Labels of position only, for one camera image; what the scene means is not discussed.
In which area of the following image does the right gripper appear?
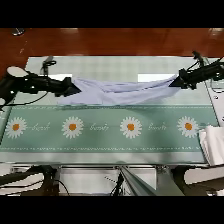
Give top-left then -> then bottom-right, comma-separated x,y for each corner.
168,67 -> 197,90

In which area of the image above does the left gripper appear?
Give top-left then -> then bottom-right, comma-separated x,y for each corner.
49,76 -> 82,98

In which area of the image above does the light blue shirt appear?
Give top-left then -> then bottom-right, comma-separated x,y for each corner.
56,74 -> 180,107

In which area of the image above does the white garment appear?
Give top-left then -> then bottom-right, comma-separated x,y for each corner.
198,124 -> 224,168

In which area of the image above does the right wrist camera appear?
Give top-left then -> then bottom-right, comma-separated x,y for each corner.
191,50 -> 206,68

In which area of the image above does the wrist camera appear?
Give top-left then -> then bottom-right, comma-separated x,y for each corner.
40,55 -> 58,76
191,50 -> 206,68

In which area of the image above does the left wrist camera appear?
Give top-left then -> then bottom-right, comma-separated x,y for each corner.
40,55 -> 58,76

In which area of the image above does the silver frame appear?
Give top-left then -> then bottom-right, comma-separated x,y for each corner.
0,161 -> 224,197

